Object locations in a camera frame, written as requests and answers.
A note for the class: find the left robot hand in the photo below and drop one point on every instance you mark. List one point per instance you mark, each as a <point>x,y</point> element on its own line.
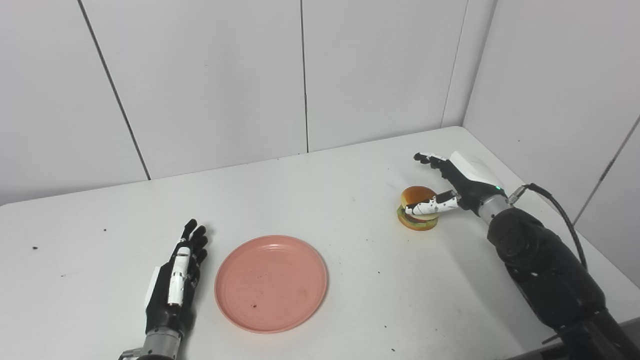
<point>175,285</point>

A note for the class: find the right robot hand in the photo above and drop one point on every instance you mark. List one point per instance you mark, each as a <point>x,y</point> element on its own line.
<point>460,185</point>

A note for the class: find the toy hamburger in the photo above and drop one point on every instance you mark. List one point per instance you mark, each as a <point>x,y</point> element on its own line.
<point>419,210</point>

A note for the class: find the pink round plate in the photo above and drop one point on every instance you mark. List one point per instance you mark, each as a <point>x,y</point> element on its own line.
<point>271,283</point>

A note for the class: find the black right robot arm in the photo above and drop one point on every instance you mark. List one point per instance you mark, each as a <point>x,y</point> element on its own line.
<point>550,270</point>

